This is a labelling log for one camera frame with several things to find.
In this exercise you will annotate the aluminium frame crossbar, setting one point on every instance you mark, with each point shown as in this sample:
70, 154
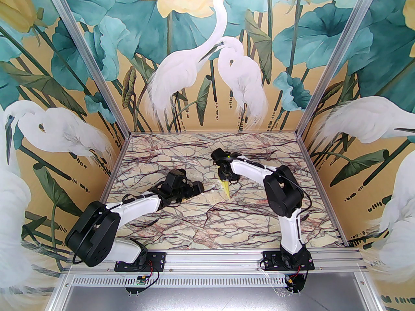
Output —
210, 259

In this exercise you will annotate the grey metal sheet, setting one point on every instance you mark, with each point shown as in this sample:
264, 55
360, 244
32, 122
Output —
210, 300

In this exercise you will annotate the small yellow connector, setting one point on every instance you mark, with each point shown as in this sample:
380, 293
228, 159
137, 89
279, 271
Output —
291, 281

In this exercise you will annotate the perforated metal strip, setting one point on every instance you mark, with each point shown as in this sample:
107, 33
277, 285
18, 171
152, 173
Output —
210, 280

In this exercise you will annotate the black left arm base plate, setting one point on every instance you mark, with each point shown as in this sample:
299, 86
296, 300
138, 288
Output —
159, 259

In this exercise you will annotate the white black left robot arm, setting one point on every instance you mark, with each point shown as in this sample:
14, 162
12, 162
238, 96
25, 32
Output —
94, 232

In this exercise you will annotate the small green circuit board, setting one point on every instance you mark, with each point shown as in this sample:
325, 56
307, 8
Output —
140, 281

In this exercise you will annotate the black mounting bracket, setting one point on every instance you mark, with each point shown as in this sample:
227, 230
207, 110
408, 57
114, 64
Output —
301, 287

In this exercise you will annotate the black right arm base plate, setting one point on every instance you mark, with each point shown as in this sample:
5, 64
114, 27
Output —
269, 260

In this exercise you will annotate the aluminium table side rail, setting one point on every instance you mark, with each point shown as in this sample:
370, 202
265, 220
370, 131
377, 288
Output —
118, 160
310, 160

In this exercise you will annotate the aluminium frame post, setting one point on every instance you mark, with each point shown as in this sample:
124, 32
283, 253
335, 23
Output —
334, 60
92, 60

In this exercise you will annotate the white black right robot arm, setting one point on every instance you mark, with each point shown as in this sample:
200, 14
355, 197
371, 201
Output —
285, 190

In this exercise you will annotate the pale yellow paper sheet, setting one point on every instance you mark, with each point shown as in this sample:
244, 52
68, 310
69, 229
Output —
227, 193

